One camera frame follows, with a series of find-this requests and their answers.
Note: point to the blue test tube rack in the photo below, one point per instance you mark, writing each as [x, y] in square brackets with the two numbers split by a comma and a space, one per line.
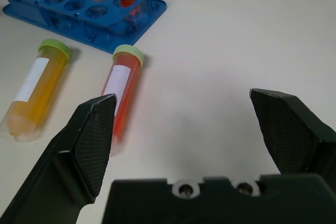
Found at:
[86, 11]

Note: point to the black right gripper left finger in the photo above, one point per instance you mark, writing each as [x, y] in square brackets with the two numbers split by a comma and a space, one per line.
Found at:
[65, 161]

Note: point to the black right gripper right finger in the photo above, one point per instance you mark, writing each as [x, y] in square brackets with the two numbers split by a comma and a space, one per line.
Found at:
[291, 134]

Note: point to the yellow liquid tube green cap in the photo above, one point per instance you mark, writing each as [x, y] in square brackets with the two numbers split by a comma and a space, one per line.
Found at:
[36, 90]

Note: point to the red liquid tube green cap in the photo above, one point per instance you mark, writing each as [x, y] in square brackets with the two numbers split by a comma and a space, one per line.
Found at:
[123, 87]

